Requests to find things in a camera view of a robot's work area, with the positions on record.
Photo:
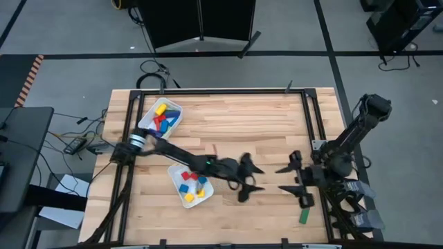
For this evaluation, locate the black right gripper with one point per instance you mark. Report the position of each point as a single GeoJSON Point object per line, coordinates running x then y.
{"type": "Point", "coordinates": [313, 177]}

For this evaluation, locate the black table frame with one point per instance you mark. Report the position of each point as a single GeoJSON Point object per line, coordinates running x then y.
{"type": "Point", "coordinates": [221, 92]}

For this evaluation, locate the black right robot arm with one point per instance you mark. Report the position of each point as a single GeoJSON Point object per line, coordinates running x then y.
{"type": "Point", "coordinates": [356, 131]}

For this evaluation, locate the black desk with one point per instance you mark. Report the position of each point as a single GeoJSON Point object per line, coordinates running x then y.
{"type": "Point", "coordinates": [20, 155]}

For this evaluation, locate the small black plug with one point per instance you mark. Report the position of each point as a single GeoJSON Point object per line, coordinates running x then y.
{"type": "Point", "coordinates": [82, 120]}

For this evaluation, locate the black folding screen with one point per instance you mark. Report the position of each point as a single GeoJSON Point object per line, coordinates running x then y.
{"type": "Point", "coordinates": [180, 20]}

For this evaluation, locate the black equipment cart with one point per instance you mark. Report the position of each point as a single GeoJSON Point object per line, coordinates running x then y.
{"type": "Point", "coordinates": [398, 24]}

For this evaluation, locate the white plastic bin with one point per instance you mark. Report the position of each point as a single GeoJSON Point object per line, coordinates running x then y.
{"type": "Point", "coordinates": [176, 173]}
{"type": "Point", "coordinates": [147, 121]}

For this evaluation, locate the white paper sheet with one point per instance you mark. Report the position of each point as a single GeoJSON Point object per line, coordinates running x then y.
{"type": "Point", "coordinates": [62, 214]}

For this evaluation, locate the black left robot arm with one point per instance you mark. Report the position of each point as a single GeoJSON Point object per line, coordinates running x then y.
{"type": "Point", "coordinates": [180, 155]}

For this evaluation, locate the green long block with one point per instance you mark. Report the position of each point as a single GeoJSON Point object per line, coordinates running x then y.
{"type": "Point", "coordinates": [304, 216]}

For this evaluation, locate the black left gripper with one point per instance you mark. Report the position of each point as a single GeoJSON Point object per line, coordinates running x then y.
{"type": "Point", "coordinates": [235, 171]}

